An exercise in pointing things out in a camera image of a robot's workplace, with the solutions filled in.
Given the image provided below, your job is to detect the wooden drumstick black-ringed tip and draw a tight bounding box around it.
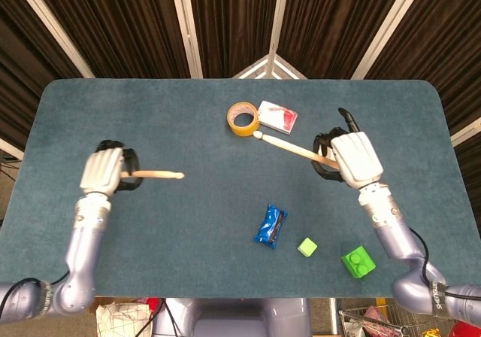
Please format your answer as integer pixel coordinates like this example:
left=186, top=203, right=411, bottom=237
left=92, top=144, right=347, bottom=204
left=253, top=130, right=340, bottom=171

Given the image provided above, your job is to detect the white table leg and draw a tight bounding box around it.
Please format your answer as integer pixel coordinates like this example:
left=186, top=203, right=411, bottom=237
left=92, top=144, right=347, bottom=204
left=328, top=297, right=339, bottom=336

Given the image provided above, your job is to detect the red and white flat box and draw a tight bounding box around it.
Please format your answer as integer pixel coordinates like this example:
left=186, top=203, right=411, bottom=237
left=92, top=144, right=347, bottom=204
left=257, top=100, right=299, bottom=132

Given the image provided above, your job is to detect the dark brown curtain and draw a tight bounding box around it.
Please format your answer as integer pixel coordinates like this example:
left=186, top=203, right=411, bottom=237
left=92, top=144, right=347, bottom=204
left=0, top=0, right=481, bottom=165

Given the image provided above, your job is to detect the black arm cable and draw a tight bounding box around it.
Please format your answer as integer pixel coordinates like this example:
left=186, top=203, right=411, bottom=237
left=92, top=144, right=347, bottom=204
left=0, top=271, right=71, bottom=315
left=408, top=226, right=481, bottom=301

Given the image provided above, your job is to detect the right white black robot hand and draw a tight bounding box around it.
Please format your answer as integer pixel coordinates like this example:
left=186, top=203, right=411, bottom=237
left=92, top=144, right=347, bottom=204
left=312, top=107, right=385, bottom=190

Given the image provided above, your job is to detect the brown cardboard box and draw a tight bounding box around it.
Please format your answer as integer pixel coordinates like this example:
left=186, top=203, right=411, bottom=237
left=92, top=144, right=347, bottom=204
left=89, top=296, right=151, bottom=310

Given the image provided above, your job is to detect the white grid pattern bag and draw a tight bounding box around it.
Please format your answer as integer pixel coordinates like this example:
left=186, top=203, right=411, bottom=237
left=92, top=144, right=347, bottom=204
left=95, top=302, right=153, bottom=337

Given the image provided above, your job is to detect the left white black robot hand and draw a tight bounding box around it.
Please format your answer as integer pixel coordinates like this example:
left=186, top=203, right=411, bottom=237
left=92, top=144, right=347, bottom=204
left=79, top=139, right=141, bottom=197

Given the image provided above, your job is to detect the light green cube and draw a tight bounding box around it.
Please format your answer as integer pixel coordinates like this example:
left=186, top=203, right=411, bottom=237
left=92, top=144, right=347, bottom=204
left=297, top=237, right=319, bottom=258

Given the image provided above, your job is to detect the yellow packing tape roll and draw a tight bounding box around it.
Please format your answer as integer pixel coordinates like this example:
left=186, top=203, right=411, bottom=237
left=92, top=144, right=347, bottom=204
left=226, top=101, right=261, bottom=138

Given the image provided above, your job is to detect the teal table cloth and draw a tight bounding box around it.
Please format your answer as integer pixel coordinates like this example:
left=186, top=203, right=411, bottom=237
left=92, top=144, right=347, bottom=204
left=0, top=77, right=481, bottom=299

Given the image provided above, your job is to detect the silver robot torso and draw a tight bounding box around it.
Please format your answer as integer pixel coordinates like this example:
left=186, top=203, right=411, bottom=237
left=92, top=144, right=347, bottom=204
left=152, top=297, right=313, bottom=337

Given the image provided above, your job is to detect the blue snack packet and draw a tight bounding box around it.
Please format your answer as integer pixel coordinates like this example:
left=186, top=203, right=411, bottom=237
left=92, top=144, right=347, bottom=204
left=253, top=204, right=289, bottom=250

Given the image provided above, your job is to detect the wire mesh basket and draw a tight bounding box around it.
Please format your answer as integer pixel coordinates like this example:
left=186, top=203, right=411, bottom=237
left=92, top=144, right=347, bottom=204
left=337, top=301, right=481, bottom=337

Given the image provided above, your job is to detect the white screen frame post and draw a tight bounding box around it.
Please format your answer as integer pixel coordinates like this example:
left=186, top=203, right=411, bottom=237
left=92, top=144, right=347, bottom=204
left=450, top=117, right=481, bottom=148
left=0, top=137, right=26, bottom=161
left=351, top=0, right=422, bottom=80
left=265, top=0, right=292, bottom=79
left=9, top=0, right=95, bottom=79
left=168, top=0, right=204, bottom=79

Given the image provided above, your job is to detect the green toy building brick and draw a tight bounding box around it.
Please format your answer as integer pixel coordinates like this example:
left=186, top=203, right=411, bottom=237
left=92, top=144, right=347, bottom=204
left=340, top=244, right=377, bottom=280

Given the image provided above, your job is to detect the light wooden drumstick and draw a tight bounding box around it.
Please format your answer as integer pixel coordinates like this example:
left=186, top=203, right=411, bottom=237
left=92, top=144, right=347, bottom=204
left=119, top=168, right=186, bottom=181

